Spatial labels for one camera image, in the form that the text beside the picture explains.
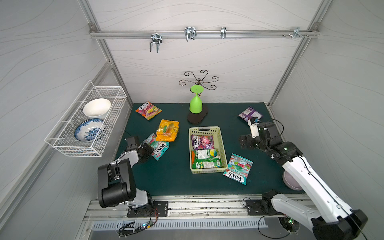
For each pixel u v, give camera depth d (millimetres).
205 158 873
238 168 860
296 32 765
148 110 1148
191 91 822
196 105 884
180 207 749
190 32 762
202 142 955
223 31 725
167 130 1004
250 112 1141
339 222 368
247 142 663
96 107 759
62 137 572
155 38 783
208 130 984
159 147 940
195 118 1111
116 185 447
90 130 652
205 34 783
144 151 822
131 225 717
